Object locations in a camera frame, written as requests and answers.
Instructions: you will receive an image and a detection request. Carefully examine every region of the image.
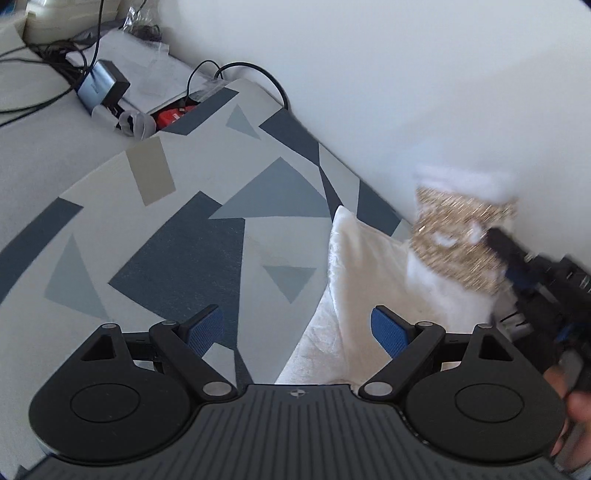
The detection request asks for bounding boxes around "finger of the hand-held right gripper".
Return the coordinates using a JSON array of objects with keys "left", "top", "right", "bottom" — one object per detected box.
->
[{"left": 482, "top": 225, "right": 539, "bottom": 298}]

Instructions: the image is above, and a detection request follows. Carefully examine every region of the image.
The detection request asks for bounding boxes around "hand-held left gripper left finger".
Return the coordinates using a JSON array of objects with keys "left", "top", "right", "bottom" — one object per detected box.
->
[{"left": 79, "top": 305, "right": 238, "bottom": 403}]

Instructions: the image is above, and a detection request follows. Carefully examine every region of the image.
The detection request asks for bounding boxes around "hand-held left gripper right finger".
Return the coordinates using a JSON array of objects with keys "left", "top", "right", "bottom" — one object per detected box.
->
[{"left": 356, "top": 305, "right": 520, "bottom": 402}]

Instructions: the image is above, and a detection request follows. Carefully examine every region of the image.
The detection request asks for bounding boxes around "cream fleece robe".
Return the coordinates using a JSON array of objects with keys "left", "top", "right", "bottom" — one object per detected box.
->
[{"left": 274, "top": 161, "right": 522, "bottom": 386}]

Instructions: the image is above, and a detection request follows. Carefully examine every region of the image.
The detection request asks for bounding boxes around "person's right hand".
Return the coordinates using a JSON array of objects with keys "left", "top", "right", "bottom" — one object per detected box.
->
[{"left": 544, "top": 360, "right": 591, "bottom": 472}]

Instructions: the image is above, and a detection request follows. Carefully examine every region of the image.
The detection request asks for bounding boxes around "geometric patterned bed sheet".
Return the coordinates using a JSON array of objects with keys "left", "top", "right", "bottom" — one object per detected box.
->
[{"left": 0, "top": 78, "right": 416, "bottom": 389}]

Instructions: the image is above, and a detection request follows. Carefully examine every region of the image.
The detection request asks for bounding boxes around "red packet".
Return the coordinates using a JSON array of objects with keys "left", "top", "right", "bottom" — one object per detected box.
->
[{"left": 154, "top": 105, "right": 200, "bottom": 133}]

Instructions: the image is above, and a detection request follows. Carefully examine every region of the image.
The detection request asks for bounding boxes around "white plastic wrap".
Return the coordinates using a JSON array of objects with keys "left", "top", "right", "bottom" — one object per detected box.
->
[{"left": 91, "top": 105, "right": 158, "bottom": 140}]

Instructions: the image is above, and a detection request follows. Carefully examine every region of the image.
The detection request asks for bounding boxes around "grey adapter hub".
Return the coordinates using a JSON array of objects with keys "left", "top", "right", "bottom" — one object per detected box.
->
[{"left": 75, "top": 59, "right": 133, "bottom": 114}]

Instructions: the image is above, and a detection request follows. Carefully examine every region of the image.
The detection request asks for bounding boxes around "clear plastic bag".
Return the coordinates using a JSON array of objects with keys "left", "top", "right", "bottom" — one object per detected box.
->
[{"left": 95, "top": 32, "right": 219, "bottom": 121}]

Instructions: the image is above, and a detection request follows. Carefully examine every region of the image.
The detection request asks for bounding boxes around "black looped cable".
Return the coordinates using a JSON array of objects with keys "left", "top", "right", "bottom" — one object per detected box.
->
[{"left": 184, "top": 59, "right": 291, "bottom": 110}]

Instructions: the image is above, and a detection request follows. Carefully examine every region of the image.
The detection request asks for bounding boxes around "bundle of black cables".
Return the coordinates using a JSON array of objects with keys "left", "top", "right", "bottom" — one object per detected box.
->
[{"left": 0, "top": 37, "right": 101, "bottom": 126}]

